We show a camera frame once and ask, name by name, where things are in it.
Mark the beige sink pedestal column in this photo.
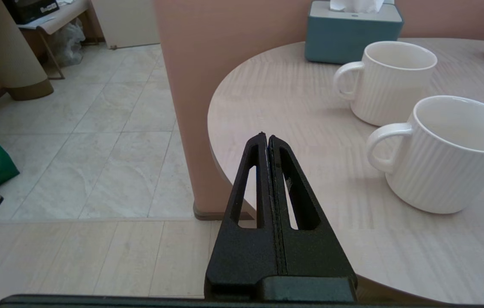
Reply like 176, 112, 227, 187
0, 0, 54, 101

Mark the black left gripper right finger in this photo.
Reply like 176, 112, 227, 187
269, 135, 357, 279

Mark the clear plastic bag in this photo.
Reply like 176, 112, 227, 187
47, 19, 86, 67

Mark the luggage bench with metal legs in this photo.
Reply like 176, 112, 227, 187
18, 0, 101, 80

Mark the white paper tissue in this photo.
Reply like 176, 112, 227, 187
330, 0, 385, 13

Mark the black box appliance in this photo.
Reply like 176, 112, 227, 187
3, 0, 60, 24

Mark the cream door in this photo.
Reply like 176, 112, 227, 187
91, 0, 161, 50

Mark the white ribbed mug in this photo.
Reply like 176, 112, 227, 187
367, 95, 484, 214
333, 41, 438, 127

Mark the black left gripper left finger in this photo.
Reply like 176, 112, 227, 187
204, 132, 279, 299

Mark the teal tissue box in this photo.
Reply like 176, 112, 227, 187
304, 0, 404, 65

